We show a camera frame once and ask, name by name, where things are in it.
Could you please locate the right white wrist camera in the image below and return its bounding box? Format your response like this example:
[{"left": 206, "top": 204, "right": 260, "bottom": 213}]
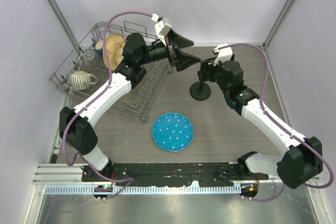
[{"left": 212, "top": 43, "right": 234, "bottom": 66}]

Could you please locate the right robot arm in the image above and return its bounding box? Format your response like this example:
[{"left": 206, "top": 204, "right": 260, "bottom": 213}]
[{"left": 197, "top": 58, "right": 323, "bottom": 189}]

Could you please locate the white slotted cable duct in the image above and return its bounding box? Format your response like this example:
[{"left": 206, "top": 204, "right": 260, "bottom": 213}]
[{"left": 44, "top": 184, "right": 241, "bottom": 195}]

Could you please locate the black phone stand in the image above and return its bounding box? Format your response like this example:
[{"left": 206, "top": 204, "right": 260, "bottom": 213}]
[{"left": 190, "top": 71, "right": 211, "bottom": 101}]

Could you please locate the striped ceramic mug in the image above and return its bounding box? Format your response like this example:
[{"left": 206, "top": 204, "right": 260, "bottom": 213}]
[{"left": 70, "top": 71, "right": 98, "bottom": 90}]

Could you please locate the blue polka dot plate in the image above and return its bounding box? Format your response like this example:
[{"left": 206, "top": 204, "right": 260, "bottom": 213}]
[{"left": 151, "top": 112, "right": 194, "bottom": 152}]

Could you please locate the blue ceramic cup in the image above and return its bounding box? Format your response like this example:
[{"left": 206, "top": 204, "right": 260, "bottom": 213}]
[{"left": 95, "top": 40, "right": 103, "bottom": 55}]

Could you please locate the grey wire dish rack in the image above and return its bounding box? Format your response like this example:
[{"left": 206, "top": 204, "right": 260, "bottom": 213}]
[{"left": 48, "top": 20, "right": 174, "bottom": 123}]

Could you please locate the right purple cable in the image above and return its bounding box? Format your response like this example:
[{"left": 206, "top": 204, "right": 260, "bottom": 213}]
[{"left": 217, "top": 42, "right": 331, "bottom": 204}]

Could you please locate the beige bird plate rear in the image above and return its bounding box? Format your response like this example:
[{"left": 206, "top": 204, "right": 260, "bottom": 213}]
[{"left": 106, "top": 34, "right": 124, "bottom": 70}]

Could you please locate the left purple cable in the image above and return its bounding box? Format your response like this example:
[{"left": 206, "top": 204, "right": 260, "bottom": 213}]
[{"left": 60, "top": 10, "right": 155, "bottom": 200}]

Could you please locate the purple cable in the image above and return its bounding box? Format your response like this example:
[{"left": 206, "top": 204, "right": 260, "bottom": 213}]
[
  {"left": 217, "top": 42, "right": 331, "bottom": 204},
  {"left": 60, "top": 10, "right": 155, "bottom": 200}
]

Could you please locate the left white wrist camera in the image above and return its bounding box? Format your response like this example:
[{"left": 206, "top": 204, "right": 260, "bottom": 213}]
[{"left": 151, "top": 14, "right": 172, "bottom": 46}]

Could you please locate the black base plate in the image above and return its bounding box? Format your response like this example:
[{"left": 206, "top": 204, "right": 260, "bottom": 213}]
[{"left": 81, "top": 161, "right": 263, "bottom": 188}]

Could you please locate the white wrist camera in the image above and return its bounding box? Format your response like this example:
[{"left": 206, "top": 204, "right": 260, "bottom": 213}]
[
  {"left": 212, "top": 43, "right": 234, "bottom": 66},
  {"left": 151, "top": 14, "right": 172, "bottom": 46}
]

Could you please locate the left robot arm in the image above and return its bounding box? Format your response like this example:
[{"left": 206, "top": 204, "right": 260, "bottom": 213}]
[{"left": 59, "top": 30, "right": 200, "bottom": 182}]

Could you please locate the black smartphone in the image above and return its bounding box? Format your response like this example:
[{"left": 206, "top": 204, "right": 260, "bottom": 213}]
[{"left": 200, "top": 57, "right": 216, "bottom": 72}]

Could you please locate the clear drinking glass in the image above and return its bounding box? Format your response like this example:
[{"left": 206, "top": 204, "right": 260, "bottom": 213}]
[{"left": 82, "top": 49, "right": 101, "bottom": 71}]

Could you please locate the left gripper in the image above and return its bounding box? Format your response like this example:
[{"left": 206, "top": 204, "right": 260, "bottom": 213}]
[{"left": 138, "top": 29, "right": 200, "bottom": 71}]

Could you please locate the beige bird plate front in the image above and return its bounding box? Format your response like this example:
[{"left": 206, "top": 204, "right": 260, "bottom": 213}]
[{"left": 111, "top": 39, "right": 125, "bottom": 70}]

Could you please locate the beige bird plate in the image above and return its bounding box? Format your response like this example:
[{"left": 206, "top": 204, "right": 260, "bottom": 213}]
[
  {"left": 106, "top": 34, "right": 124, "bottom": 70},
  {"left": 111, "top": 39, "right": 125, "bottom": 70}
]

